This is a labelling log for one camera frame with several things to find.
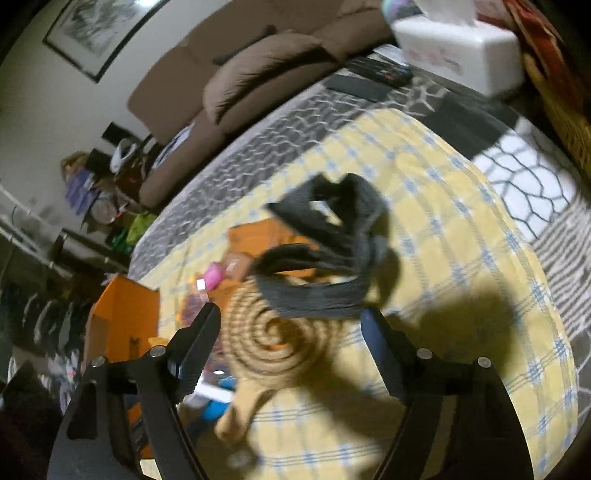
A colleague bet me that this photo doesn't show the framed wall picture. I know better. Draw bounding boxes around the framed wall picture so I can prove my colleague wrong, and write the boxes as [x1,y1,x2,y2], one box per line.
[42,0,171,84]

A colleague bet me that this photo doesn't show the brown sofa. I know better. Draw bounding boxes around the brown sofa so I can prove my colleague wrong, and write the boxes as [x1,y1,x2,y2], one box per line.
[127,0,402,208]

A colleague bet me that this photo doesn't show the dark grey sock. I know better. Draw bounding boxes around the dark grey sock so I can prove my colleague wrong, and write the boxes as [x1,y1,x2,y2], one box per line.
[267,173,391,273]
[252,244,372,320]

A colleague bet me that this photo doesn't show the yellow plaid cloth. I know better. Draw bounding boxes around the yellow plaid cloth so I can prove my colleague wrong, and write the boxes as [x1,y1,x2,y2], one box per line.
[134,108,580,480]

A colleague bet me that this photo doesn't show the white pole rack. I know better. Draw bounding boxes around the white pole rack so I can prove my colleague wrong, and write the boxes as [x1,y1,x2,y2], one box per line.
[0,185,65,269]

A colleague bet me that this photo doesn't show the black remote control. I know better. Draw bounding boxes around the black remote control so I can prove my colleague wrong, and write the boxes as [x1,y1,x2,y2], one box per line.
[346,56,413,88]

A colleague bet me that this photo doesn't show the white tissue box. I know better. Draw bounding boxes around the white tissue box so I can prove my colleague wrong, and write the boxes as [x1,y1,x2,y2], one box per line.
[392,0,526,97]

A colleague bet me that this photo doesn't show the orange patterned sock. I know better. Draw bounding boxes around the orange patterned sock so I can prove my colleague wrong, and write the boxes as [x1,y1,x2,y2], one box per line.
[228,218,298,296]

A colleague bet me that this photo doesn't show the pile of clothes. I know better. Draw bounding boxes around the pile of clothes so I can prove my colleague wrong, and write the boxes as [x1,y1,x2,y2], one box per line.
[0,277,95,384]

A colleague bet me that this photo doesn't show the grey patterned blanket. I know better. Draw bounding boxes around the grey patterned blanket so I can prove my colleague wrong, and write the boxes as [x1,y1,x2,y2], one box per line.
[129,46,591,352]

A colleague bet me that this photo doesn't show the papers on sofa seat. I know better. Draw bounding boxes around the papers on sofa seat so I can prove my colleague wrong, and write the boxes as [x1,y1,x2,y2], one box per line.
[157,127,193,168]

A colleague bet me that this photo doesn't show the large brown cushion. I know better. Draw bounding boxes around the large brown cushion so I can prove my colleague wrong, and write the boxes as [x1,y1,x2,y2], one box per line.
[203,30,340,123]

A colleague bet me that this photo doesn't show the pink hair roller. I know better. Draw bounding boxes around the pink hair roller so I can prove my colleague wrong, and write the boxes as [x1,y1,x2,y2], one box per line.
[202,262,227,292]

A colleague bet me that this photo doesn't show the orange cardboard box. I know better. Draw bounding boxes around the orange cardboard box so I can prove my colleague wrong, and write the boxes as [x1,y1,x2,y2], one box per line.
[83,274,167,462]

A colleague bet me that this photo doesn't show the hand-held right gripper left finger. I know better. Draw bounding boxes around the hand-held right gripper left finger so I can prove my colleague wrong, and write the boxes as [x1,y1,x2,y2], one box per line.
[46,302,221,480]

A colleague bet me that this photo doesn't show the red yellow printed cloth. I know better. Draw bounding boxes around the red yellow printed cloth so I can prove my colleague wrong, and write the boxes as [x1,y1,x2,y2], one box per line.
[503,0,591,174]

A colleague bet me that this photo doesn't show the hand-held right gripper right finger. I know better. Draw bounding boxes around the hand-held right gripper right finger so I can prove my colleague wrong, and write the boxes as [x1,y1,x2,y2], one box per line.
[360,308,534,480]

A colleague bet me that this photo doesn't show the green bag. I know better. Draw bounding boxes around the green bag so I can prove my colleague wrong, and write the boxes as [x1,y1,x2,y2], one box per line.
[111,210,158,254]

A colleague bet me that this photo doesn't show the woven spiral rope paddle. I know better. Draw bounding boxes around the woven spiral rope paddle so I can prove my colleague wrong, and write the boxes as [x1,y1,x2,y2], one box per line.
[215,277,345,445]

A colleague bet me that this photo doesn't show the black speaker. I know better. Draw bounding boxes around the black speaker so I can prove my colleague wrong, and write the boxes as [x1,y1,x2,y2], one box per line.
[102,122,129,147]

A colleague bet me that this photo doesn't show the blue hair roller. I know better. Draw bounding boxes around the blue hair roller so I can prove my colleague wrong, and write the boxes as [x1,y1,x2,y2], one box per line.
[202,401,232,423]

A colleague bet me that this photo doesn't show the stack of purple boxes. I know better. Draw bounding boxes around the stack of purple boxes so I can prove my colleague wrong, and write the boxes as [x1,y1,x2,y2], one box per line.
[65,168,99,214]

